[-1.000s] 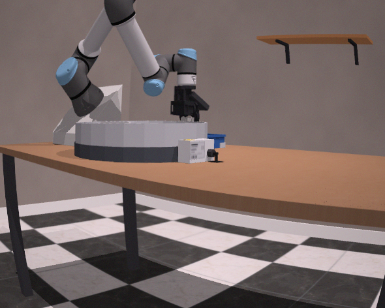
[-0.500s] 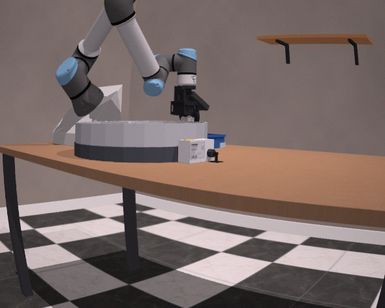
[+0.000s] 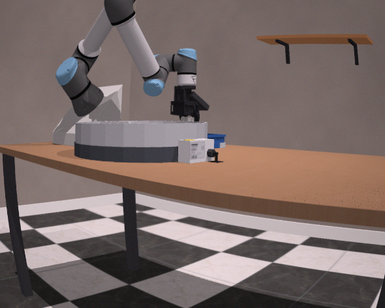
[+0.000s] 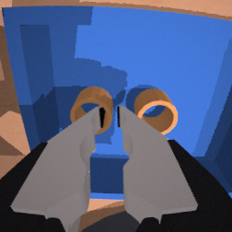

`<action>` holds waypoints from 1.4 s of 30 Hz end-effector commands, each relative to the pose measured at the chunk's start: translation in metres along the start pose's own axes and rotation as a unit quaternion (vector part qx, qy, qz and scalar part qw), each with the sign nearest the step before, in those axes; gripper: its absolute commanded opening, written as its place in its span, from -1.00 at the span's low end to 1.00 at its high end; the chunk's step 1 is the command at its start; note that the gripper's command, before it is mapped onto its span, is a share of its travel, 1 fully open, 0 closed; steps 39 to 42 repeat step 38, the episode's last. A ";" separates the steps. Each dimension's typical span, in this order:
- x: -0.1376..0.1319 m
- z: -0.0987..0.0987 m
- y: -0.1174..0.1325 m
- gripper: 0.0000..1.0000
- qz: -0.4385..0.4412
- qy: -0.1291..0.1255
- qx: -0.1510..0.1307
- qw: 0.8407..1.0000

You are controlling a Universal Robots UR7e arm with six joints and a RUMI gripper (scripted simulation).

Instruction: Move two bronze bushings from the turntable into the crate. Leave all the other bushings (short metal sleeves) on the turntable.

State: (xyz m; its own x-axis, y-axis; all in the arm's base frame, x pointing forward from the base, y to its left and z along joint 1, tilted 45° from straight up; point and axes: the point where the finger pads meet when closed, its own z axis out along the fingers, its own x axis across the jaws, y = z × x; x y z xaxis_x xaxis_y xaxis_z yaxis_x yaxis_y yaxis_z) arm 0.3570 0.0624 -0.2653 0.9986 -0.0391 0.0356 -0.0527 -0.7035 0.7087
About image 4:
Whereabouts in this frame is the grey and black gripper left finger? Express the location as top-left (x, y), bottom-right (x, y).
top-left (0, 106), bottom-right (105, 232)

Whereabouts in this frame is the blue open crate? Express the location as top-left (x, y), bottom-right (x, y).
top-left (2, 6), bottom-right (232, 200)

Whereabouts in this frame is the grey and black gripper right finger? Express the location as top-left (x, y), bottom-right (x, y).
top-left (117, 105), bottom-right (232, 232)

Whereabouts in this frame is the bronze bushing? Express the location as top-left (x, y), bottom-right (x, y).
top-left (134, 88), bottom-right (178, 134)
top-left (70, 87), bottom-right (113, 134)

